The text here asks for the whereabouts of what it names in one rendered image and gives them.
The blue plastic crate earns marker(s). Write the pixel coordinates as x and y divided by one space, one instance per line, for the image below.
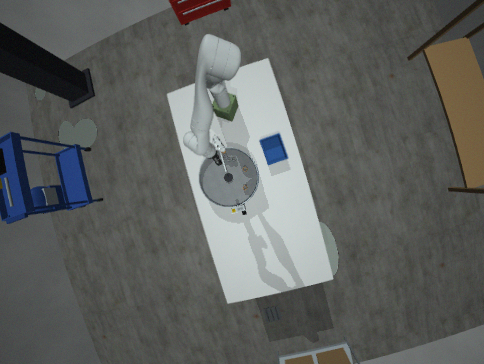
274 149

